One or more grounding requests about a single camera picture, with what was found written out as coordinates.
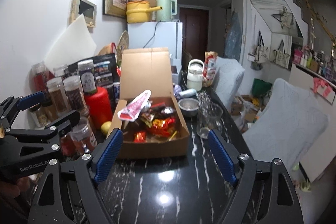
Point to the plastic cup with tea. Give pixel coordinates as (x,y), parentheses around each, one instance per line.
(83,137)

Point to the red cylindrical canister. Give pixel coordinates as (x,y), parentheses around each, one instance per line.
(99,107)

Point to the left hand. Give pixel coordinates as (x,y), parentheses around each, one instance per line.
(14,190)

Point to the shiny red gold packet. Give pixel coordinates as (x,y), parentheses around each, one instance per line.
(162,127)

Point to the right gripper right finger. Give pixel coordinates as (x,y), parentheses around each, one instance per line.
(239,169)

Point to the pink white snack packet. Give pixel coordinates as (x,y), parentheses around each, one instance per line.
(131,112)

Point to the small red candy packet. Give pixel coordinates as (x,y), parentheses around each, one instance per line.
(140,137)

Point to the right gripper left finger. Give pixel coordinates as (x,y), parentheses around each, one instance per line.
(94,169)

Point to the blue vitamin tube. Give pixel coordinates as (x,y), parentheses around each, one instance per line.
(116,91)

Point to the white foam board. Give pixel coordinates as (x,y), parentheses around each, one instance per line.
(74,44)

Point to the green electric kettle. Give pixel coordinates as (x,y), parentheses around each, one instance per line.
(169,9)

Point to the yellow pot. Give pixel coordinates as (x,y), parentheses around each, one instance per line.
(140,11)

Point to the white leaf pattern pillow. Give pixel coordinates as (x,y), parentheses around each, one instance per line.
(227,80)

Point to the yellow lemon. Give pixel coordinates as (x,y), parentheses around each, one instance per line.
(105,127)

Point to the green label dried fruit jar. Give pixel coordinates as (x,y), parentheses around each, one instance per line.
(87,76)

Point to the white refrigerator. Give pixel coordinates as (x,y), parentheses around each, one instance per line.
(158,35)

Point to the yellow green lollipop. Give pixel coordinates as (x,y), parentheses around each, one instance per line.
(172,136)

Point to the white kettle thermos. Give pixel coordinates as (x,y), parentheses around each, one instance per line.
(195,74)

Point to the dark tea bag pouch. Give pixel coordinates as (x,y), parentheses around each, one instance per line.
(103,70)

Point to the red white snack bag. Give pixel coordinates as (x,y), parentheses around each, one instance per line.
(210,68)

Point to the wall intercom panel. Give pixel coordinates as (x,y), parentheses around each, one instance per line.
(86,9)

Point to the clear glass mug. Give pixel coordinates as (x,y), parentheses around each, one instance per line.
(209,118)

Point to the steel bowl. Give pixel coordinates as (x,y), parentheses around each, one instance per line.
(189,107)

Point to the brown cardboard box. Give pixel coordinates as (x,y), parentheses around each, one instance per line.
(146,77)

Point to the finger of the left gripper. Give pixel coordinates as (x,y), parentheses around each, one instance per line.
(11,107)
(21,140)

